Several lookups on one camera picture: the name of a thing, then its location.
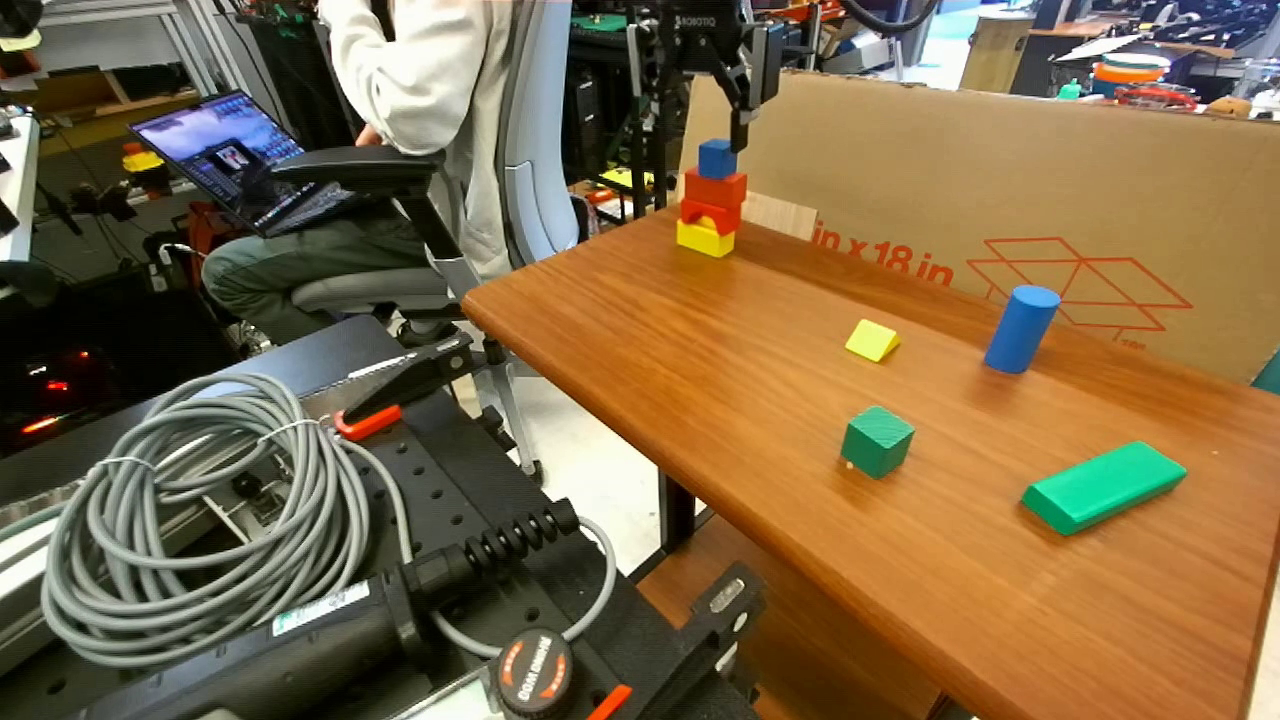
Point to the black robot cart platform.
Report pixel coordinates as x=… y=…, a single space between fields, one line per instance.
x=454 y=465

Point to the orange rectangular block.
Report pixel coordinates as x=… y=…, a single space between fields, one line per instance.
x=718 y=190

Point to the green cube block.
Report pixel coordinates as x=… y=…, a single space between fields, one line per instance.
x=878 y=445

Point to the large cardboard box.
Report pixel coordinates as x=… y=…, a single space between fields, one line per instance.
x=1015 y=175

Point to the black table leg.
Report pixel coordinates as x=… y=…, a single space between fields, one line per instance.
x=678 y=514

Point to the yellow rectangular block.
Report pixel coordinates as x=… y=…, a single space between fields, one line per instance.
x=706 y=243

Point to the grey aluminium frame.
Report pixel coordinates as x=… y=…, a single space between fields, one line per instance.
x=172 y=25

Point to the brown wooden panel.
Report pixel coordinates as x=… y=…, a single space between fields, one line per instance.
x=801 y=642

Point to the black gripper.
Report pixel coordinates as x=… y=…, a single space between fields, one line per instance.
x=712 y=30

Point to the light grey office chair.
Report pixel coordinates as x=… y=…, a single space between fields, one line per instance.
x=541 y=132

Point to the small tan box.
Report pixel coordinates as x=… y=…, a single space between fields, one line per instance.
x=999 y=48

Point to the yellow wedge block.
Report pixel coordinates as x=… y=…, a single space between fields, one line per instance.
x=871 y=341

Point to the round black red knob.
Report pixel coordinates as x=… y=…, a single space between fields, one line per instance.
x=531 y=675

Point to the open laptop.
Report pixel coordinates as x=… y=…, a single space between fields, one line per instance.
x=221 y=145

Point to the orange arch block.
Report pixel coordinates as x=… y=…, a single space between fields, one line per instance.
x=695 y=210

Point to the green long flat block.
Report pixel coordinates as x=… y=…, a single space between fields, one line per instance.
x=1107 y=487

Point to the blue cylinder block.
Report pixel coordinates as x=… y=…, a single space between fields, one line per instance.
x=1022 y=328

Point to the person in beige hoodie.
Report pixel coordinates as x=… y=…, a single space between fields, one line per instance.
x=414 y=80

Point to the blue cube block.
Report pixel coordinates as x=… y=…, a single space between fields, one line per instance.
x=718 y=161

